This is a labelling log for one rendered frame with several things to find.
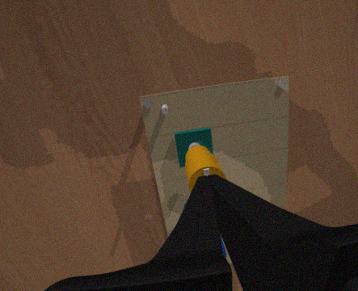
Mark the beige circuit board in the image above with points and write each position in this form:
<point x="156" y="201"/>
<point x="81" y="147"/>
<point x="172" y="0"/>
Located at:
<point x="236" y="130"/>

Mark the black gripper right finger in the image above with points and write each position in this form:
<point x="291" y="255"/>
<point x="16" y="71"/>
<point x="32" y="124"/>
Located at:
<point x="276" y="250"/>

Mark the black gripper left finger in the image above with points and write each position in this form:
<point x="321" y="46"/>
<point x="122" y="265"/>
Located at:
<point x="191" y="259"/>

